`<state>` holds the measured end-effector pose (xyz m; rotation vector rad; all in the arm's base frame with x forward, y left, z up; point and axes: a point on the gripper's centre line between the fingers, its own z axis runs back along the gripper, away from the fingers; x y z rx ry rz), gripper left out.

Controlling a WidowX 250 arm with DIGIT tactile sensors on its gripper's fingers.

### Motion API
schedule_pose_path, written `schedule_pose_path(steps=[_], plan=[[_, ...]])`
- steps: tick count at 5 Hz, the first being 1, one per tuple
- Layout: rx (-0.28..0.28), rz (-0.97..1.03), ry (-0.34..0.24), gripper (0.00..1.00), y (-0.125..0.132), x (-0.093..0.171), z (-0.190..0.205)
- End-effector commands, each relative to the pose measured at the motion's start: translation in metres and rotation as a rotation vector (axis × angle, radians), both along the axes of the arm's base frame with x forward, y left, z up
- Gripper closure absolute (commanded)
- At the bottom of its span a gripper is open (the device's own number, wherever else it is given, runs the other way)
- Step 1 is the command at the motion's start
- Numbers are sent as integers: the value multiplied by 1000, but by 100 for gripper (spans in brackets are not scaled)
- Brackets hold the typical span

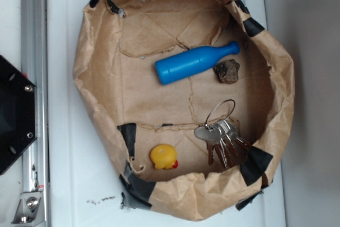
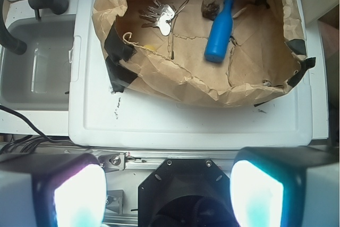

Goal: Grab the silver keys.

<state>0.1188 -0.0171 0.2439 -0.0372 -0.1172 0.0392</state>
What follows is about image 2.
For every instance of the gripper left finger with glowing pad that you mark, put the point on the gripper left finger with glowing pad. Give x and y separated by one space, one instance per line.
52 190

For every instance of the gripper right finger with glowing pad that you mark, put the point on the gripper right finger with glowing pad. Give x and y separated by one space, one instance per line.
286 186

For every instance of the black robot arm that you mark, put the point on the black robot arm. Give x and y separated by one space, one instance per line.
267 186

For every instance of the white plastic lid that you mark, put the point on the white plastic lid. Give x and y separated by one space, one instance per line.
100 117

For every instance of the grey toy sink basin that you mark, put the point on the grey toy sink basin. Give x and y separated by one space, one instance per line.
39 79

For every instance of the blue plastic bottle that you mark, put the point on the blue plastic bottle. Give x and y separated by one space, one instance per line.
220 33

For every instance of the brown rock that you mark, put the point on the brown rock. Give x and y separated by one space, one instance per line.
210 9

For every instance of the brown paper bag tray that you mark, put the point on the brown paper bag tray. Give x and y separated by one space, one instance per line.
265 59

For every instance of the silver corner bracket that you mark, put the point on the silver corner bracket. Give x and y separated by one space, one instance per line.
112 162

